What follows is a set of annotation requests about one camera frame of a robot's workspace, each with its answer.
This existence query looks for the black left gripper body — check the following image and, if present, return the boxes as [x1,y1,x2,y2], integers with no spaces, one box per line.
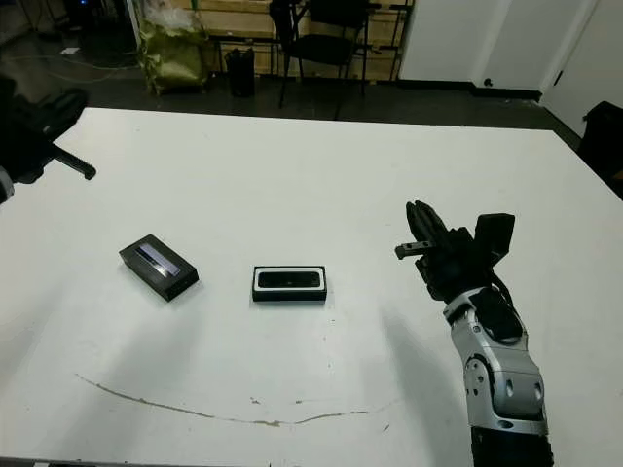
[0,77,97,186]

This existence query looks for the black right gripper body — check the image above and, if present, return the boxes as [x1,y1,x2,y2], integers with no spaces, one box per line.
[394,226,495,303]

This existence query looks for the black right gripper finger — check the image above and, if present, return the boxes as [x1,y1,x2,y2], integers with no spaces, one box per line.
[417,199,450,245]
[406,199,431,244]

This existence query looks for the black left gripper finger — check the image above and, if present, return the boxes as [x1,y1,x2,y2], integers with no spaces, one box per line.
[46,89,87,128]
[48,92,91,144]

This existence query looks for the black phone-like camera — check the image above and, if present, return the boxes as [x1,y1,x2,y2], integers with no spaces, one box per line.
[257,270,323,290]

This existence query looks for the black box lid silver stripe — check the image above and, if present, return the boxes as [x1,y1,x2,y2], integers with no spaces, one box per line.
[117,233,202,304]

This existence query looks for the black box base white lining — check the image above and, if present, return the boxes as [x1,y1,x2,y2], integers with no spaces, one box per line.
[251,264,329,305]

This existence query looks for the green sack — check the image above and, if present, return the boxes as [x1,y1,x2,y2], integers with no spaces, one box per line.
[137,17,211,96]

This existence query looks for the white plastic bag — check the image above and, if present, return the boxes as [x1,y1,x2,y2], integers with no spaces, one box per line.
[145,0,197,30]

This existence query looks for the black waste bin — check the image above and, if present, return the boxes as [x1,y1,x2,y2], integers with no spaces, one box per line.
[224,48,257,99]

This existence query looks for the stacked wooden crates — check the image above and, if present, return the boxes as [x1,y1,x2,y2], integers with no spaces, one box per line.
[194,0,416,84]

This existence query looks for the black backpack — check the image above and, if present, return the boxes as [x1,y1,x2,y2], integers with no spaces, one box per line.
[581,100,623,184]

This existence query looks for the black mesh office chair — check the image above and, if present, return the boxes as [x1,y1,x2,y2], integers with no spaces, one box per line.
[284,0,375,121]

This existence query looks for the black folded chair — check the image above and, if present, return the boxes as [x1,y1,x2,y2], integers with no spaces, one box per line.
[269,0,309,109]

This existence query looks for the white door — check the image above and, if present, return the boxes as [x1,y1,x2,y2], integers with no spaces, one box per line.
[541,0,623,141]

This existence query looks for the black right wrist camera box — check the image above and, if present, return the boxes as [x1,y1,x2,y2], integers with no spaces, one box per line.
[473,211,517,258]

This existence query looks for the thin pale floor cable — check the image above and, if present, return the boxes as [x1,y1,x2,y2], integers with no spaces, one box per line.
[3,53,143,85]

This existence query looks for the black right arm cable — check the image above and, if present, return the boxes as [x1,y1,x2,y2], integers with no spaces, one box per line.
[488,269,515,312]

